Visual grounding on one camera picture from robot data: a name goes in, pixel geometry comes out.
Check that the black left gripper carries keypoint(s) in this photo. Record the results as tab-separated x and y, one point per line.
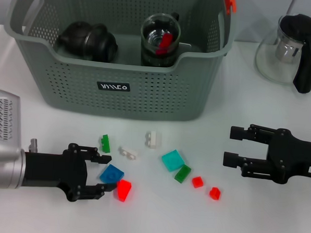
51	171

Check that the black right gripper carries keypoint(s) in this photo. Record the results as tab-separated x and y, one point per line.
291	157

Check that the blue square toy plate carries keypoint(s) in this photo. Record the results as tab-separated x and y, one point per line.
112	174

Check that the red sloped toy brick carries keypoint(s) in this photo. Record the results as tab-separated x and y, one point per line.
124	190

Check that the opaque green toy brick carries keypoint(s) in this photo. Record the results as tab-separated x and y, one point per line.
105	145

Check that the glass teacup with black holder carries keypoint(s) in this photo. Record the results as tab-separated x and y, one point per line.
148	56
104	46
152	27
158	65

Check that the dark red curved toy piece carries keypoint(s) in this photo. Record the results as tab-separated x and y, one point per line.
165	42

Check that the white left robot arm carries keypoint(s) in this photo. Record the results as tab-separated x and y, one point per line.
4	171

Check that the grey perforated storage bin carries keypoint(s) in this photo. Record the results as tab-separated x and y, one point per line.
146	100

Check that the white toy brick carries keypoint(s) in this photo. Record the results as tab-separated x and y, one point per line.
128	152
153	140

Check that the small red toy brick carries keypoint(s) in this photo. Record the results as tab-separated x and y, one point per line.
215	193
197	182

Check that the translucent green toy brick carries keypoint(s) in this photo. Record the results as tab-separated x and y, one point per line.
182	174

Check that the teal square toy plate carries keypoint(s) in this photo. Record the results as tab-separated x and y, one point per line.
172	160

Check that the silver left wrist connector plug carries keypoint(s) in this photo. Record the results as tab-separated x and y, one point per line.
34	144

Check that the black ceramic teapot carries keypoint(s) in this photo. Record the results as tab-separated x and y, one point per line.
71	39

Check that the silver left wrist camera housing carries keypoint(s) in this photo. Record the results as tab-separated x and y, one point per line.
4	119

